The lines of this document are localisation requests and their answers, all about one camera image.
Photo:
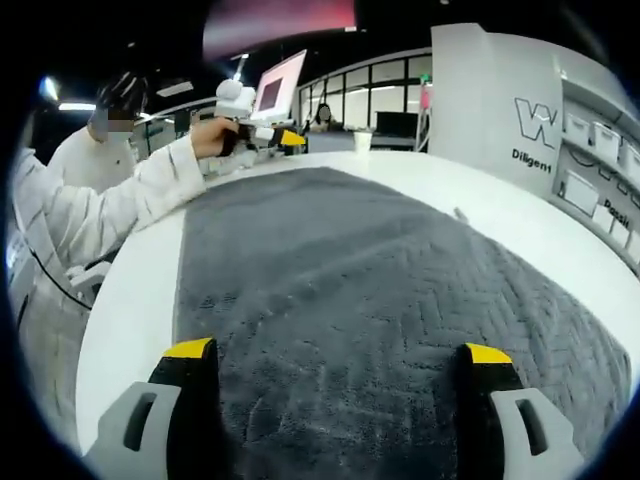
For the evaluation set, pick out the black-framed glass wall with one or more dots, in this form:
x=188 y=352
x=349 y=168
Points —
x=360 y=85

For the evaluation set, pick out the white paper cup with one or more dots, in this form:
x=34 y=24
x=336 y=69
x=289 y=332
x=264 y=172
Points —
x=363 y=141

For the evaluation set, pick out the pink hanging cloth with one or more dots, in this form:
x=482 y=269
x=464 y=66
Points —
x=426 y=97

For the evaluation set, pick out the person's left hand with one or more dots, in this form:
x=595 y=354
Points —
x=207 y=140

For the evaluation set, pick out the white lidded storage bin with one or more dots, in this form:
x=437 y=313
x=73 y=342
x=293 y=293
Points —
x=606 y=140
x=578 y=128
x=631 y=157

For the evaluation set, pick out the black screen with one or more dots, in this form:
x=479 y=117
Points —
x=397 y=123

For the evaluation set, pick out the grey towel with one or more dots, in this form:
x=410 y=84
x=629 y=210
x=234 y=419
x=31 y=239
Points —
x=350 y=275

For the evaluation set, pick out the white cardboard box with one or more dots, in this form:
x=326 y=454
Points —
x=621 y=232
x=603 y=219
x=634 y=246

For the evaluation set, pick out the grey metal shelving rack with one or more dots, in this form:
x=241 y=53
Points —
x=600 y=165

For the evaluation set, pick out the large white storage bin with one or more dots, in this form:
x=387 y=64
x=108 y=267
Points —
x=580 y=194

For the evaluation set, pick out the white lettered partition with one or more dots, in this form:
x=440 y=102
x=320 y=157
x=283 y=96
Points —
x=490 y=100

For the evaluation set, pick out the monitor with pinkish screen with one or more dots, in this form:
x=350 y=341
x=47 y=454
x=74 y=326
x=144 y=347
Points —
x=277 y=90

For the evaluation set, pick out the grey chest device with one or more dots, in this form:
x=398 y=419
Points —
x=20 y=260

